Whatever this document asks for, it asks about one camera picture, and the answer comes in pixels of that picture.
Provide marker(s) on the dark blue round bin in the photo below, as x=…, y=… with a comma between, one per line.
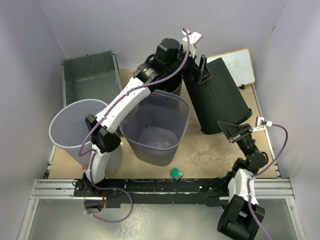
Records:
x=172, y=85

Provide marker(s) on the grey round plastic bin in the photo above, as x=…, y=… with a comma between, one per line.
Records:
x=68, y=128

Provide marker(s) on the green tape measure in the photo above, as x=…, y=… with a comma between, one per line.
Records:
x=176, y=173

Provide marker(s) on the black ribbed round bin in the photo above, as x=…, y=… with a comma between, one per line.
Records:
x=218, y=99

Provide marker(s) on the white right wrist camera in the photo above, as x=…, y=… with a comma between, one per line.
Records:
x=261, y=124

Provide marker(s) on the grey slatted square basket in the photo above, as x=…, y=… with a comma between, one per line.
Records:
x=155, y=127

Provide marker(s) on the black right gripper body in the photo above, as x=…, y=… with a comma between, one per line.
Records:
x=243, y=136

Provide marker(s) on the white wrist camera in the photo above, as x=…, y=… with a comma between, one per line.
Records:
x=261, y=124
x=195, y=39

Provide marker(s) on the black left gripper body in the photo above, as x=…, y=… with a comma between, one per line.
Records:
x=190, y=74

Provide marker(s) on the yellow framed whiteboard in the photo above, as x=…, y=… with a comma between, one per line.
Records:
x=239, y=64

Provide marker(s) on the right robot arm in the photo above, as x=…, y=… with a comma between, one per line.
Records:
x=242, y=216

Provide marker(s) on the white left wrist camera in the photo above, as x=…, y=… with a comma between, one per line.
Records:
x=195, y=39

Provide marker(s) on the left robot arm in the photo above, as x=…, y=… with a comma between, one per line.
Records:
x=171, y=59

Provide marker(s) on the grey plastic crate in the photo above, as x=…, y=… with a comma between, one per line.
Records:
x=90, y=76

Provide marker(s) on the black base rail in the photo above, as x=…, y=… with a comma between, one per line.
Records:
x=187, y=191

